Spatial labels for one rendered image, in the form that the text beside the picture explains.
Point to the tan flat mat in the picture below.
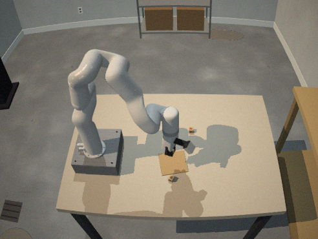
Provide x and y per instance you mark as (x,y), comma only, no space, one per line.
(173,165)

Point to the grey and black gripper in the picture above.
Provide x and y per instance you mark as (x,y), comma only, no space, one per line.
(168,145)

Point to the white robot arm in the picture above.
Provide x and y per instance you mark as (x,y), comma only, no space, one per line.
(118,78)

